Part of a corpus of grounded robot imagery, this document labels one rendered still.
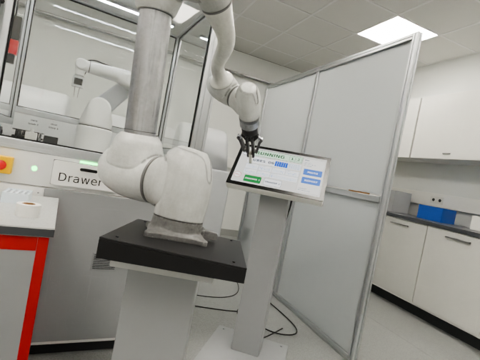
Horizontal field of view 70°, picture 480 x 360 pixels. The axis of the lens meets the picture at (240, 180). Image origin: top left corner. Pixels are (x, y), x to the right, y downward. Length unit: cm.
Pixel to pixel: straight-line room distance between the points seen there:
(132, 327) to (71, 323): 90
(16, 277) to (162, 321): 46
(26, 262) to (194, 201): 54
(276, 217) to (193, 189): 97
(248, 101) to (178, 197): 59
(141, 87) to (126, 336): 72
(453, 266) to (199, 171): 283
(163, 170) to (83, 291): 102
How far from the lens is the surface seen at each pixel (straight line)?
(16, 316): 128
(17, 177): 176
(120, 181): 111
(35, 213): 129
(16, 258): 122
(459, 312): 350
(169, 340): 108
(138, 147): 109
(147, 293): 104
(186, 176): 98
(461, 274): 347
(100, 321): 197
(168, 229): 100
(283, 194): 178
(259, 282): 197
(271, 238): 191
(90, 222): 179
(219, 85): 150
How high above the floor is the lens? 103
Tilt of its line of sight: 2 degrees down
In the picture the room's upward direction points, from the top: 11 degrees clockwise
